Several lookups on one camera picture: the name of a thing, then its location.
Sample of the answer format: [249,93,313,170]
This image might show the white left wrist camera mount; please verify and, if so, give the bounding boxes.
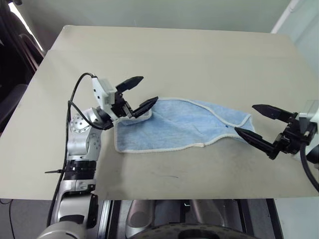
[91,76,118,120]

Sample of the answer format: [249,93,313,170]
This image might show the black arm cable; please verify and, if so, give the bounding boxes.
[46,72,105,227]
[300,143,319,193]

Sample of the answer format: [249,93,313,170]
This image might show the thin black floor cable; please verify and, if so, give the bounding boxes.
[8,199,16,239]

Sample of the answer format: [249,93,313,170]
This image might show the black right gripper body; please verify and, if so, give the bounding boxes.
[273,113,316,157]

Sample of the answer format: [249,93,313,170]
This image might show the grey rounded shell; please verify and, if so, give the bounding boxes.
[125,199,157,239]

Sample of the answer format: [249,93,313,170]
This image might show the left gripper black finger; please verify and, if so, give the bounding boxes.
[115,76,145,95]
[131,96,160,118]

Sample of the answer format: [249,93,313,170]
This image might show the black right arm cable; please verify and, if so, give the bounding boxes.
[300,143,319,193]

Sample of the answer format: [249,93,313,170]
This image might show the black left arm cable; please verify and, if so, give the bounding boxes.
[46,72,105,227]

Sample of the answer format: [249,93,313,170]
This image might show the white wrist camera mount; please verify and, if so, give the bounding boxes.
[298,99,319,130]
[91,76,118,120]

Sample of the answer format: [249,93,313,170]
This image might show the dark round perforated disc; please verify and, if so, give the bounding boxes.
[141,216,253,239]

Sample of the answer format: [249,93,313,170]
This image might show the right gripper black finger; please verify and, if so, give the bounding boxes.
[252,104,299,123]
[235,127,281,160]

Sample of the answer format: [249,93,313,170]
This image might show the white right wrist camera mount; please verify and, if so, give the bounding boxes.
[298,99,319,130]

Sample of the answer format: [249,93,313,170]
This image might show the dark upholstered chair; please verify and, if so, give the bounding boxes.
[0,4,46,132]

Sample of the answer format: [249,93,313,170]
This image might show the light blue terry towel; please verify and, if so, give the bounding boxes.
[114,98,255,153]

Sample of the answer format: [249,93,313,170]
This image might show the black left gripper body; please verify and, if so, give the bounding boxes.
[111,91,137,119]

